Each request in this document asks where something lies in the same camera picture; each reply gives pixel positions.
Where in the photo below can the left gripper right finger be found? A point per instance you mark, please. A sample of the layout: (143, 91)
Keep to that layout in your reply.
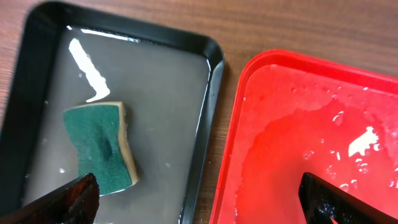
(322, 202)

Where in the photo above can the green yellow sponge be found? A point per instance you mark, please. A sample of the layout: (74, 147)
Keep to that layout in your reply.
(98, 131)

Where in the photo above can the red plastic tray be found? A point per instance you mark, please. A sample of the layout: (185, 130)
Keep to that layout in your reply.
(294, 114)

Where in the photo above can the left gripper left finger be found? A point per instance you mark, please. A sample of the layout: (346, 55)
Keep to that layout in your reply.
(76, 202)

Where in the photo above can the black water tray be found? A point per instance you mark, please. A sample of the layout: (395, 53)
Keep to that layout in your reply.
(168, 81)

